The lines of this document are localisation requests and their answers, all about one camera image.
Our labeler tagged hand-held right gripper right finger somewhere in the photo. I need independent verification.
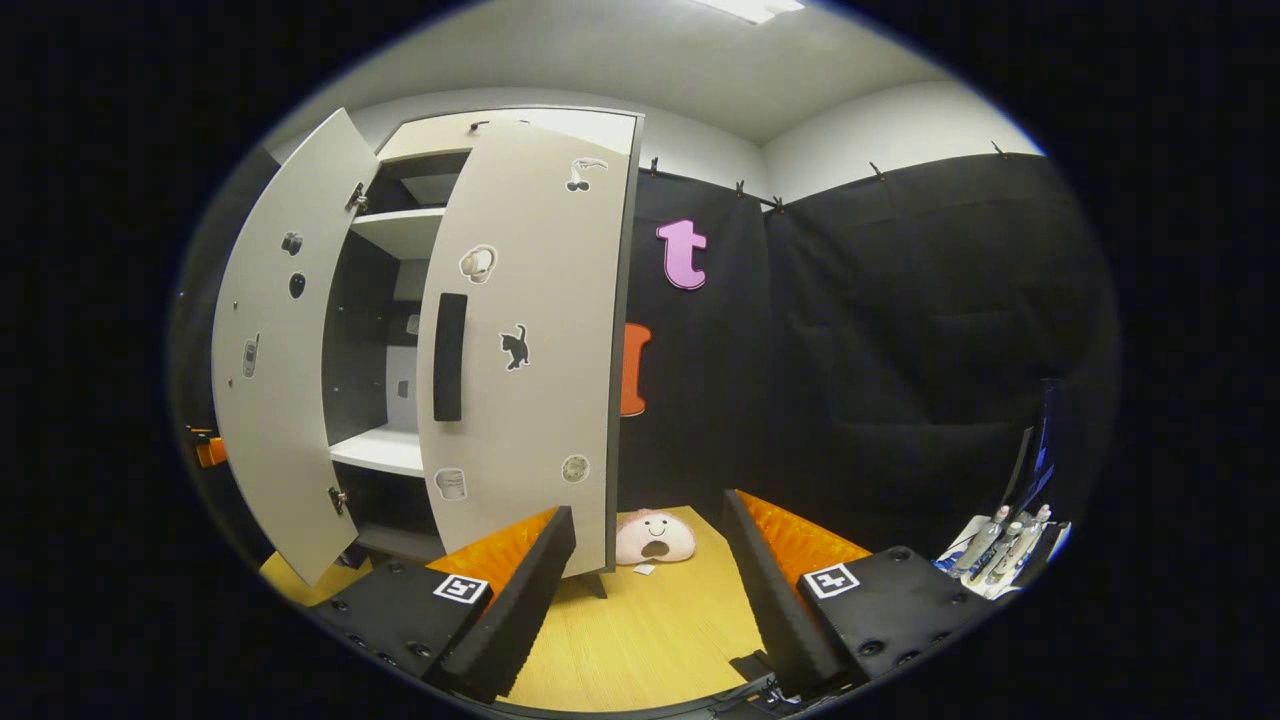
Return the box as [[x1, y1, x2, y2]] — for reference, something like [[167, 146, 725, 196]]
[[720, 489, 993, 701]]

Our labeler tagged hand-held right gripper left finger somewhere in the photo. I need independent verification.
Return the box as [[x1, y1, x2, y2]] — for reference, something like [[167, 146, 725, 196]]
[[312, 505, 578, 704]]

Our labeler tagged white cabinet door with phone sticker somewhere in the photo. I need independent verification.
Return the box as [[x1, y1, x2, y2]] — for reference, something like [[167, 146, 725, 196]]
[[210, 108, 383, 588]]

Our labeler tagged pink plush toy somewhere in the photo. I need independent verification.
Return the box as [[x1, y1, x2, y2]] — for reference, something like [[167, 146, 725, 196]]
[[614, 508, 698, 568]]

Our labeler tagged white cabinet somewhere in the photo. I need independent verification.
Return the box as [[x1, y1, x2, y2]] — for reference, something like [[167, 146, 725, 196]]
[[325, 105, 641, 561]]

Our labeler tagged white grey tube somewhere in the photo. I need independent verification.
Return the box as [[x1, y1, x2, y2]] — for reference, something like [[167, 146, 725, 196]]
[[955, 505, 1011, 576], [985, 520, 1027, 586], [1000, 505, 1053, 591]]

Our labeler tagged black backdrop cloth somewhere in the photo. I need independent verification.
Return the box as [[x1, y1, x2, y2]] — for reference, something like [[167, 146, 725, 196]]
[[615, 150, 1121, 561]]

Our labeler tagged ceiling light panel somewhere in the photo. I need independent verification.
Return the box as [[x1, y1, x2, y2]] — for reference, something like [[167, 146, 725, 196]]
[[690, 0, 806, 26]]

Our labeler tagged white cabinet door with handle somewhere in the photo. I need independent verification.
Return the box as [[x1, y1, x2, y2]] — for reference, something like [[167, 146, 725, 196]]
[[415, 120, 643, 581]]

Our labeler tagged black door handle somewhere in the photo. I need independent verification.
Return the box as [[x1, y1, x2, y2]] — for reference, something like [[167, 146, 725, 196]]
[[432, 292, 469, 423]]

